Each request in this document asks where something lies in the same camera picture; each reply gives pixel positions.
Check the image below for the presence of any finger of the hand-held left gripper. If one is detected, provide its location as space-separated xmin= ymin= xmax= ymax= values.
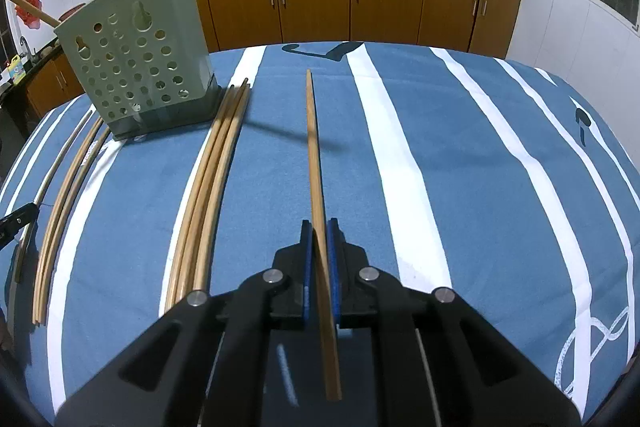
xmin=0 ymin=202 xmax=40 ymax=250

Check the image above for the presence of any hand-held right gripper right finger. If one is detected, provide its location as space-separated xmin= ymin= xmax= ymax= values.
xmin=326 ymin=217 xmax=583 ymax=427

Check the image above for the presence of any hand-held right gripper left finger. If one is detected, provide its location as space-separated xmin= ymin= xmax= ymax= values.
xmin=55 ymin=219 xmax=316 ymax=427

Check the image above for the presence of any blue white striped tablecloth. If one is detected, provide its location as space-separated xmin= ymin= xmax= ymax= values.
xmin=0 ymin=41 xmax=640 ymax=427

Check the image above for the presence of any wooden sink cabinet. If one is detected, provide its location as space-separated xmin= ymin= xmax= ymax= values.
xmin=25 ymin=49 xmax=91 ymax=118

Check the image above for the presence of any yellow bottle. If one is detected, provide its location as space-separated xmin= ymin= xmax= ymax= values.
xmin=7 ymin=53 xmax=27 ymax=85

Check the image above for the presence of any hanging red plastic bag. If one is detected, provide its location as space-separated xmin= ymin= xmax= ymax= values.
xmin=14 ymin=0 xmax=43 ymax=29

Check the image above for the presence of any wooden base cabinet row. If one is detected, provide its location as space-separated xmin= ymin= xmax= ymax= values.
xmin=192 ymin=0 xmax=523 ymax=60

